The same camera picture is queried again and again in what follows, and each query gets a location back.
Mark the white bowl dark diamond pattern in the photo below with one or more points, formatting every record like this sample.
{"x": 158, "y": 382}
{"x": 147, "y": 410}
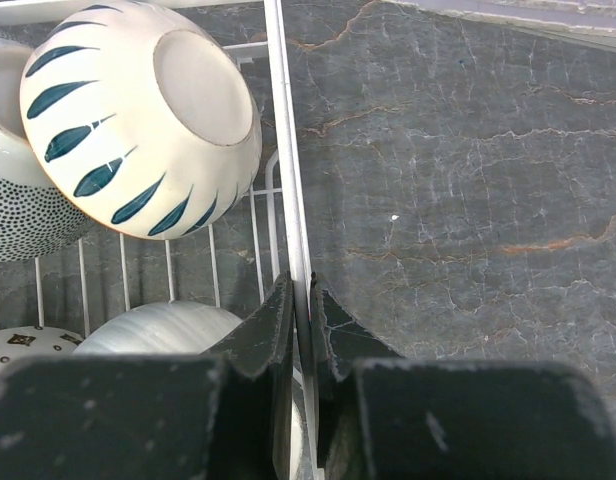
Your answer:
{"x": 24, "y": 341}

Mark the white bowl teal leaf pattern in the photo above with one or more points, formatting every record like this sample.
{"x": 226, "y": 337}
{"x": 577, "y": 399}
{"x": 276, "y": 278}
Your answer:
{"x": 141, "y": 119}

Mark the grey dotted bowl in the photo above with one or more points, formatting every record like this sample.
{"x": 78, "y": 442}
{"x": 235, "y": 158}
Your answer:
{"x": 36, "y": 219}

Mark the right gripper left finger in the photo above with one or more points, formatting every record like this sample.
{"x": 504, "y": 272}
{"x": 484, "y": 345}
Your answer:
{"x": 41, "y": 409}

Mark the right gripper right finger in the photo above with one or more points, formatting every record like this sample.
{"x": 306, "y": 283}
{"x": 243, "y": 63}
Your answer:
{"x": 385, "y": 416}

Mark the white wire dish rack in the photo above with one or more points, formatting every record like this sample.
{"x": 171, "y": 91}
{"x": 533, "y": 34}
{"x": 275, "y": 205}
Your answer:
{"x": 24, "y": 12}

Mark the plain white ribbed bowl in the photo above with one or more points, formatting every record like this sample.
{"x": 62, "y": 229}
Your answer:
{"x": 158, "y": 327}

